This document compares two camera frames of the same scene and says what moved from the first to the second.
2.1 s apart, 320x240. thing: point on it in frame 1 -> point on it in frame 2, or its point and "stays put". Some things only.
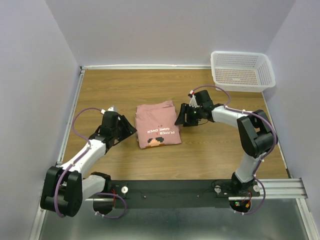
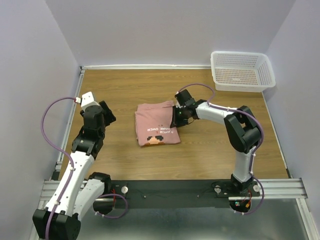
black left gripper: x=129 y=128 -> x=110 y=117
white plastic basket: x=242 y=71 stays put
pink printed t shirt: x=157 y=125 stays put
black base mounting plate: x=172 y=194 stays put
